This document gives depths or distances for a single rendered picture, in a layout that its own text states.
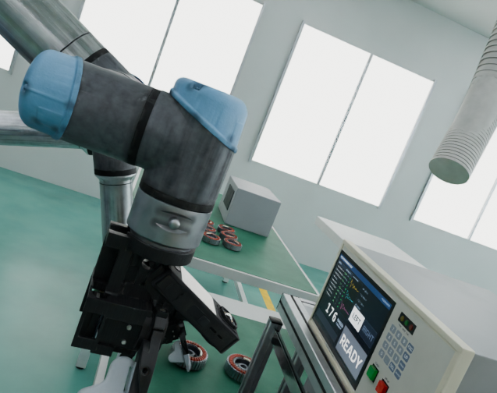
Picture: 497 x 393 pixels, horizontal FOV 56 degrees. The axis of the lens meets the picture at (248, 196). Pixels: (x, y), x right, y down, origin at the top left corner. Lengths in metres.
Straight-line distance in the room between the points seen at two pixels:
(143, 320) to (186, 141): 0.17
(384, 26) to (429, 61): 0.69
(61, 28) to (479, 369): 0.65
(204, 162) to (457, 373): 0.44
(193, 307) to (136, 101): 0.20
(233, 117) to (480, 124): 1.72
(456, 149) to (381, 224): 4.19
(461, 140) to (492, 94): 0.25
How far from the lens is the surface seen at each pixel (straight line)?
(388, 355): 0.81
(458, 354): 0.69
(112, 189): 1.12
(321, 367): 0.93
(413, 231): 6.35
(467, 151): 2.01
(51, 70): 0.44
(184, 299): 0.48
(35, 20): 0.57
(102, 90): 0.43
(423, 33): 6.06
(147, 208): 0.44
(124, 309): 0.47
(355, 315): 0.92
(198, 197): 0.43
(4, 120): 1.28
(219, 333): 0.50
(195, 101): 0.42
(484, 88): 2.17
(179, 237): 0.44
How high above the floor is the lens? 1.50
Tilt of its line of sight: 10 degrees down
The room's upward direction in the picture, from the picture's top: 21 degrees clockwise
